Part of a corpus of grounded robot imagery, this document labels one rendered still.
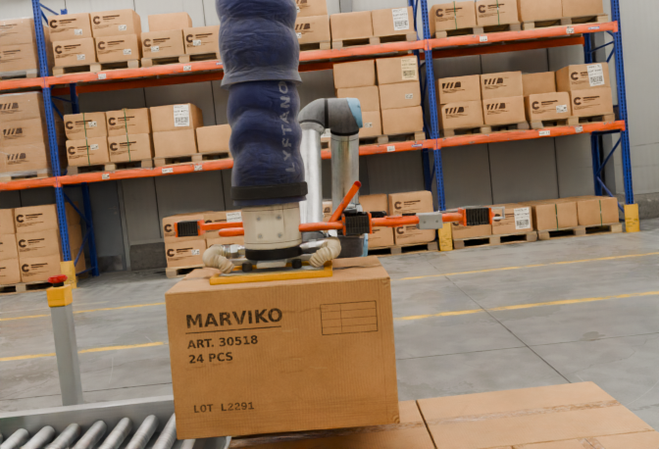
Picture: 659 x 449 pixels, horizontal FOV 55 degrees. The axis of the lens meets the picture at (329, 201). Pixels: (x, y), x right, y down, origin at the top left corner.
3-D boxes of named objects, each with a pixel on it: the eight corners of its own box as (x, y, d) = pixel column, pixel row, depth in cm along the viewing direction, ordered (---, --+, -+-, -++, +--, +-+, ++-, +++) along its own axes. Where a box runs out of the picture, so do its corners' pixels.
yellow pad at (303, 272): (209, 285, 172) (208, 268, 172) (215, 279, 182) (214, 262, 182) (332, 276, 172) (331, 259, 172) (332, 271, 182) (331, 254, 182)
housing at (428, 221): (419, 229, 183) (418, 215, 182) (416, 227, 189) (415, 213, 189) (443, 228, 183) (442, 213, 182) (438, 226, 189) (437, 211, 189)
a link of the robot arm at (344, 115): (327, 256, 280) (323, 92, 247) (366, 255, 281) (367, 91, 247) (328, 274, 267) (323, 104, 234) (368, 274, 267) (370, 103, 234)
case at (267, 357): (177, 440, 168) (164, 292, 166) (204, 388, 208) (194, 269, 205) (400, 424, 168) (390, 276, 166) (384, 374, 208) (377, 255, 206)
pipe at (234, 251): (209, 272, 174) (208, 251, 173) (224, 258, 199) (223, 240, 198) (331, 263, 174) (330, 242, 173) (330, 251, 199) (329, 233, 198)
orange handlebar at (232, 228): (180, 242, 183) (179, 230, 182) (201, 232, 213) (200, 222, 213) (497, 221, 183) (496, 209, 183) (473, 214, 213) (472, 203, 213)
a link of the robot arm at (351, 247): (330, 265, 223) (329, 230, 222) (363, 264, 223) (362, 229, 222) (330, 269, 213) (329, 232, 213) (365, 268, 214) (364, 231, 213)
